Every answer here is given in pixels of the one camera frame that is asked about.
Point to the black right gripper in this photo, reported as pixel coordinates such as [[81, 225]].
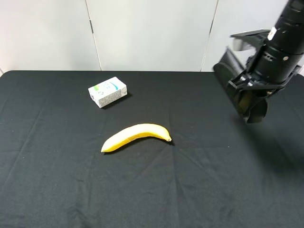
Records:
[[267, 72]]

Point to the black leather glasses case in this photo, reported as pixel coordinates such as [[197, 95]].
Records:
[[227, 69]]

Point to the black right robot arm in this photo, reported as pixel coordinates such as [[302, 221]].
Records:
[[288, 32]]

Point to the black tablecloth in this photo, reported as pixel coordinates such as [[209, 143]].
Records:
[[217, 172]]

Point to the yellow banana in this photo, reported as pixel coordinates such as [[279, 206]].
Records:
[[135, 132]]

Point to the white milk carton box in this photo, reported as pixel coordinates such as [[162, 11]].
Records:
[[108, 91]]

